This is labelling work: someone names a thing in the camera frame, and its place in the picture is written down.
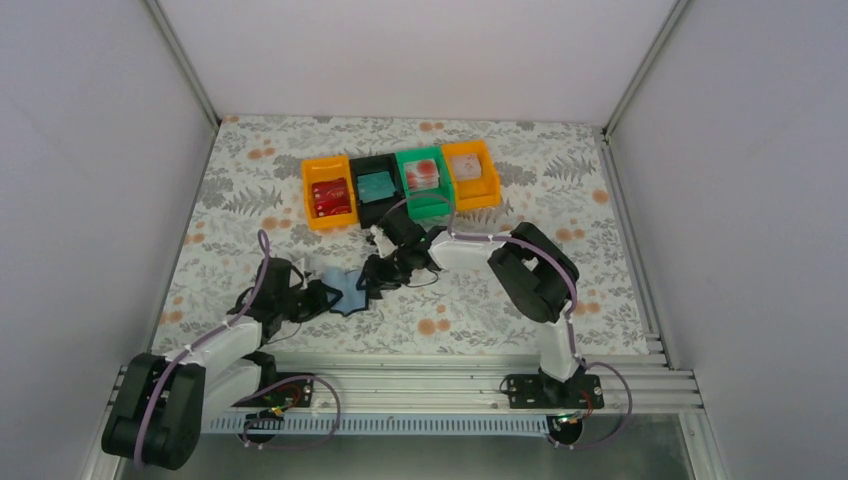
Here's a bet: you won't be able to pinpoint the black leather card holder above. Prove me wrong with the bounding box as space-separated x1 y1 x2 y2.
321 267 370 317

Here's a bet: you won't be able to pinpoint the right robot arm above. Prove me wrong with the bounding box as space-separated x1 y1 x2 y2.
356 210 586 409

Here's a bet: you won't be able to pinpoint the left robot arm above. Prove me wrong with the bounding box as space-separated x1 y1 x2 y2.
100 258 343 470

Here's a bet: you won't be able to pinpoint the teal cards stack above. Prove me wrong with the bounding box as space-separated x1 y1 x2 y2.
357 171 396 204

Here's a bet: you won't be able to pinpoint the red VIP cards stack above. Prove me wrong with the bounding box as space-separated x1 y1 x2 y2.
310 178 352 218

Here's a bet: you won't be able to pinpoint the white red-circle cards stack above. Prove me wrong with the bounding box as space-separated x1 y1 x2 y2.
404 158 440 192

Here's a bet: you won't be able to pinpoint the white cards in orange bin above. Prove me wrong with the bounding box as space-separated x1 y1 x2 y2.
449 153 482 182

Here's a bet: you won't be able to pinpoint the black bin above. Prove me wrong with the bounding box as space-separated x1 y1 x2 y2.
349 153 405 229

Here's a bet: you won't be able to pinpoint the green bin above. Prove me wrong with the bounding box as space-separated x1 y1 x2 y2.
395 146 454 220

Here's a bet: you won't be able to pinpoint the near orange bin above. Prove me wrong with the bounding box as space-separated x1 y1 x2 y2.
301 155 358 230

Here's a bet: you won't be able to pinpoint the orange bin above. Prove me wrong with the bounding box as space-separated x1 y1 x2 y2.
301 155 358 230
441 139 501 211

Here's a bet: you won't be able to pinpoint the far orange bin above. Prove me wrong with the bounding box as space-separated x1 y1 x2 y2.
441 139 501 211

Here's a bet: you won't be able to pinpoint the floral table mat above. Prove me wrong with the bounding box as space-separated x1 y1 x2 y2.
152 115 649 355

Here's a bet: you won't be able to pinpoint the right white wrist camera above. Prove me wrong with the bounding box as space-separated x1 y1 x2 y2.
369 225 396 258

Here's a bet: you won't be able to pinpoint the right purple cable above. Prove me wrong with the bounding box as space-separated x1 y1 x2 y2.
380 193 635 453

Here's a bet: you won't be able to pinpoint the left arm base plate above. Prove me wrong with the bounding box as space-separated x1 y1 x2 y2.
227 372 315 408

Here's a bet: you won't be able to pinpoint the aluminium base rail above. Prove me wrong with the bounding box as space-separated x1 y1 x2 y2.
107 351 705 415

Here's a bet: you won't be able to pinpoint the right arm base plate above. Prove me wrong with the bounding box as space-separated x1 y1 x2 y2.
499 372 605 410

